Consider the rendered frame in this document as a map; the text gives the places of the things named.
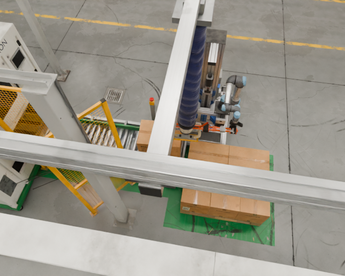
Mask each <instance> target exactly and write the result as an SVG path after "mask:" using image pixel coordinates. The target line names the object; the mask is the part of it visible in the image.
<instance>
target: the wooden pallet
mask: <svg viewBox="0 0 345 276"><path fill-rule="evenodd" d="M180 213H183V214H189V215H196V216H202V217H208V218H212V219H218V220H225V221H231V222H237V223H243V224H247V225H254V226H260V225H262V224H261V223H254V222H248V221H242V220H235V219H231V218H225V217H219V216H212V215H207V214H200V213H196V212H190V211H183V210H180Z"/></svg>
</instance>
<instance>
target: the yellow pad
mask: <svg viewBox="0 0 345 276"><path fill-rule="evenodd" d="M175 134H177V137H174V140H182V141H193V142H198V138H196V139H194V138H193V137H194V136H195V135H193V134H189V136H188V139H187V138H182V134H181V133H175Z"/></svg>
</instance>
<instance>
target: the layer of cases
mask: <svg viewBox="0 0 345 276"><path fill-rule="evenodd" d="M188 159H195V160H202V161H206V162H214V163H221V164H228V165H235V166H242V167H247V168H254V169H261V170H268V171H269V151H265V150H260V149H253V148H245V147H238V146H230V145H223V144H218V143H211V142H203V141H198V142H193V141H191V142H190V146H189V153H188ZM180 210H183V211H190V212H196V213H200V214H207V215H212V216H219V217H225V218H229V219H235V220H242V221H248V222H254V223H261V224H262V223H264V222H265V220H267V219H268V218H269V217H270V202H266V201H261V200H255V199H249V198H242V197H235V196H231V195H224V194H218V193H211V192H204V191H198V190H193V189H187V188H183V190H182V196H181V206H180Z"/></svg>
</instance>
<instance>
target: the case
mask: <svg viewBox="0 0 345 276"><path fill-rule="evenodd" d="M153 125H154V120H141V124H140V129H139V134H138V138H137V147H138V150H139V151H140V152H147V149H148V144H149V141H150V137H151V133H152V129H153ZM175 133H181V132H180V130H175ZM181 144H182V140H173V143H172V148H171V153H170V156H173V157H180V154H181Z"/></svg>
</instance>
